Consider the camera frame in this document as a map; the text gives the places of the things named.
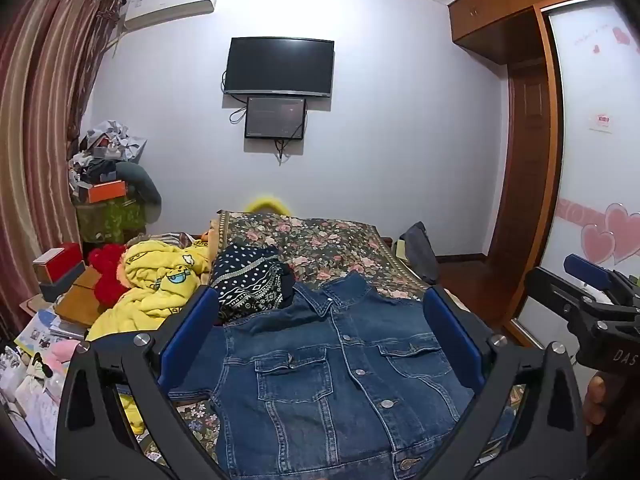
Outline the black wall television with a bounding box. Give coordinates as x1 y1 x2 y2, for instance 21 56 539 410
223 36 336 99

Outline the striped brown curtain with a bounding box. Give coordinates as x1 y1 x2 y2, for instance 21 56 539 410
0 0 126 333

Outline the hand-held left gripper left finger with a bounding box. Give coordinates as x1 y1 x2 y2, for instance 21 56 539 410
56 286 222 480

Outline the pile of clutter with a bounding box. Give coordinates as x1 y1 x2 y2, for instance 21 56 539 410
67 120 149 188

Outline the dark grey cushion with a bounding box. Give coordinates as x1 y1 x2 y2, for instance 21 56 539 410
115 160 163 222

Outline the white air conditioner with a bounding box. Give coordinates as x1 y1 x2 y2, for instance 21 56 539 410
122 0 221 31

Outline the pile of papers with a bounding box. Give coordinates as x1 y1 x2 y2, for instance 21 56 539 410
0 305 92 467

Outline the floral bed cover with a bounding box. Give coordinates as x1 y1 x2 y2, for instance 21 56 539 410
142 210 526 480

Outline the orange box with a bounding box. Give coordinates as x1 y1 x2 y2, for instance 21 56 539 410
80 179 129 205

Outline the red plush toy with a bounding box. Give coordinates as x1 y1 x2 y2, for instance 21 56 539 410
89 245 128 307

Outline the wooden wardrobe frame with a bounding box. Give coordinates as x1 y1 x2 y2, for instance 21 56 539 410
487 4 566 328

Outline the brown cardboard box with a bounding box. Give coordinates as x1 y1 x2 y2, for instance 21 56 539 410
54 265 109 329

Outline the wooden overhead cabinet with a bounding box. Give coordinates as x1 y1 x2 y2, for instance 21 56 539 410
447 0 608 66

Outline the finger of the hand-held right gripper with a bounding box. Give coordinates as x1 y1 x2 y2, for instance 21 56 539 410
522 266 601 323
564 254 640 306

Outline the red box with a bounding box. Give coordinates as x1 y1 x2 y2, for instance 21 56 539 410
32 242 84 283

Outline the green patterned cloth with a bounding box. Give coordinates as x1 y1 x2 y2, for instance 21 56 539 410
75 195 149 247

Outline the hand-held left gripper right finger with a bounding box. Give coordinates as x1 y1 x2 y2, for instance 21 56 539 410
421 285 589 480

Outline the yellow curved object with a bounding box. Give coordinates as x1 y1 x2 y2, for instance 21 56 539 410
245 196 292 217

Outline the small black wall monitor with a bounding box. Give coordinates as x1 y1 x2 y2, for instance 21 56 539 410
244 96 307 141

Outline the yellow cartoon print garment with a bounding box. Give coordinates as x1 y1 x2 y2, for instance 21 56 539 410
86 239 215 436

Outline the grey bag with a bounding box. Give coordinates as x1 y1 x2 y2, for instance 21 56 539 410
392 221 442 286

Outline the navy patterned garment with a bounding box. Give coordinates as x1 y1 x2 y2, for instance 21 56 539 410
210 244 297 325

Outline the grey box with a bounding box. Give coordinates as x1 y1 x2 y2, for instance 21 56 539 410
39 261 89 304

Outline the blue denim jacket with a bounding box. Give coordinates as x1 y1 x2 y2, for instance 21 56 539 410
167 271 518 480

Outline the person's right hand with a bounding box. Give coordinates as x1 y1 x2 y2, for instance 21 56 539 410
584 374 609 437

